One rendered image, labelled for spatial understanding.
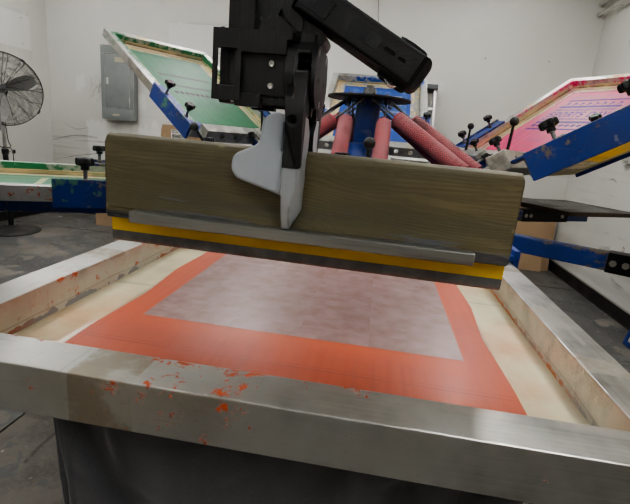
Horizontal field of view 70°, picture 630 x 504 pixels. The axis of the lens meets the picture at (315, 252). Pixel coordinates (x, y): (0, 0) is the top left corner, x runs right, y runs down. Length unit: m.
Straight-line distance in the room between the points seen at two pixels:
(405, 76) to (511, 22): 4.88
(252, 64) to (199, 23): 5.12
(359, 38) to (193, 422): 0.30
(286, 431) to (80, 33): 5.93
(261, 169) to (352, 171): 0.07
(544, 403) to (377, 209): 0.22
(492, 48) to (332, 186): 4.82
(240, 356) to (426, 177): 0.23
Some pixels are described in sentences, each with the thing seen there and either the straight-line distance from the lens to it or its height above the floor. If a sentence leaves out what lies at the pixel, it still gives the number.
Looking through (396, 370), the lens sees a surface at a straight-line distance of 0.44.
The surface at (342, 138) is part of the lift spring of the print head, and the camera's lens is 1.42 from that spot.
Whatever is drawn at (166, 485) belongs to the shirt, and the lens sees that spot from 0.50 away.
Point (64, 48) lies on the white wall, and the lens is 6.21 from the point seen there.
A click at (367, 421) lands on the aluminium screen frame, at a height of 0.99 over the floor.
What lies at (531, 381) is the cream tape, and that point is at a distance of 0.48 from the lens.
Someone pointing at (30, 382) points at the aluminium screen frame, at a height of 0.98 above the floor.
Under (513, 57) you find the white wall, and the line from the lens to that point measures 5.19.
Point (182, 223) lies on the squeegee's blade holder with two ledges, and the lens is 0.40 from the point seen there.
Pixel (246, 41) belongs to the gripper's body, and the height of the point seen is 1.22.
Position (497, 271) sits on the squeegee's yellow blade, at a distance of 0.41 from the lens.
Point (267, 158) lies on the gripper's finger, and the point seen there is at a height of 1.14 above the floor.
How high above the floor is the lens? 1.16
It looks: 14 degrees down
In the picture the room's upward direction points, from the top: 5 degrees clockwise
